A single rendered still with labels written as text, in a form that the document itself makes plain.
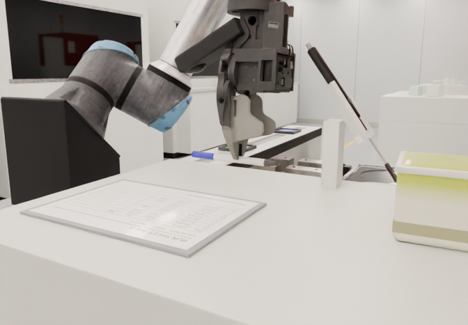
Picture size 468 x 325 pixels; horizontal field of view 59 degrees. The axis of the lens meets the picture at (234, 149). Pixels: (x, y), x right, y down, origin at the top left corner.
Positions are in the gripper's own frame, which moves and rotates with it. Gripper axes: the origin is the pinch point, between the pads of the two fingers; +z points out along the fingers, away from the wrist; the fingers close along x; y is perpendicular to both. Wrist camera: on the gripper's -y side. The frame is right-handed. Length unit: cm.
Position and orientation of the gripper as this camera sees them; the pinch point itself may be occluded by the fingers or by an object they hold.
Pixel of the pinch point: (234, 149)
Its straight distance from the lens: 58.9
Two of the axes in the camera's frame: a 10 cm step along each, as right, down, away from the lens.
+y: 8.8, 1.1, -4.7
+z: -0.4, 9.9, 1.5
